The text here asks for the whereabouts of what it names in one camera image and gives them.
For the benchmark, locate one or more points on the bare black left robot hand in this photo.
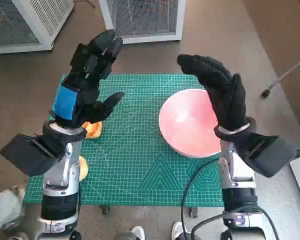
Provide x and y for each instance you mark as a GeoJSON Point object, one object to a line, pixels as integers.
{"type": "Point", "coordinates": [87, 97]}

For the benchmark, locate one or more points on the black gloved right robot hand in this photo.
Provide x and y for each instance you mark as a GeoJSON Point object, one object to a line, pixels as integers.
{"type": "Point", "coordinates": [225, 95]}

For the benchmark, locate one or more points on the long braided toy bread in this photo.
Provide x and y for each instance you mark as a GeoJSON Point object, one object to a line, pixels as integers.
{"type": "Point", "coordinates": [93, 131]}

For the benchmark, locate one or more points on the pink bowl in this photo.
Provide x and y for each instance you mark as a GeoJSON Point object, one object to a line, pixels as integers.
{"type": "Point", "coordinates": [187, 125]}

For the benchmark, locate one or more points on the round toy bread bun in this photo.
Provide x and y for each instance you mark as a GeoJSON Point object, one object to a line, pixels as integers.
{"type": "Point", "coordinates": [83, 167]}

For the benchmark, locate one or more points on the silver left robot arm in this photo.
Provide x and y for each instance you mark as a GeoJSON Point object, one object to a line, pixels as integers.
{"type": "Point", "coordinates": [62, 175]}

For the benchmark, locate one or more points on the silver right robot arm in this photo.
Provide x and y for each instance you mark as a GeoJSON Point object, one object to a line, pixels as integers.
{"type": "Point", "coordinates": [236, 175]}

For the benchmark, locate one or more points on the grey metal stand leg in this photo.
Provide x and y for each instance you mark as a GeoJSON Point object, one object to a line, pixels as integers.
{"type": "Point", "coordinates": [287, 73]}

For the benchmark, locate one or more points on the green cutting mat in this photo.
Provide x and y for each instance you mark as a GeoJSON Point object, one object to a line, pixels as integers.
{"type": "Point", "coordinates": [130, 150]}

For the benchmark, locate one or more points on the white louvred mesh cabinet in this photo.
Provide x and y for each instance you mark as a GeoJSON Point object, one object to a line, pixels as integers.
{"type": "Point", "coordinates": [52, 20]}

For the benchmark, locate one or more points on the black table caster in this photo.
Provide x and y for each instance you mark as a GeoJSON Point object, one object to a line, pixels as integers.
{"type": "Point", "coordinates": [105, 210]}
{"type": "Point", "coordinates": [193, 212]}

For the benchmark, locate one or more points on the person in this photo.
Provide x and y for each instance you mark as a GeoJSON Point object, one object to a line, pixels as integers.
{"type": "Point", "coordinates": [5, 207]}

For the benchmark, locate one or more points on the white shoe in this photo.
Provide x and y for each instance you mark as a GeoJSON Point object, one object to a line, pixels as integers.
{"type": "Point", "coordinates": [178, 231]}
{"type": "Point", "coordinates": [138, 232]}

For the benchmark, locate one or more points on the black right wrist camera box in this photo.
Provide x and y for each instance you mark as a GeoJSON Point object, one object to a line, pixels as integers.
{"type": "Point", "coordinates": [270, 155]}

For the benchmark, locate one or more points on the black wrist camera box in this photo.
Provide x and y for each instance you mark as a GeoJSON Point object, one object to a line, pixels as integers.
{"type": "Point", "coordinates": [270, 155]}
{"type": "Point", "coordinates": [27, 155]}

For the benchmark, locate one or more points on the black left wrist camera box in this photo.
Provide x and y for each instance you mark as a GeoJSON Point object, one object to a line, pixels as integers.
{"type": "Point", "coordinates": [27, 155]}

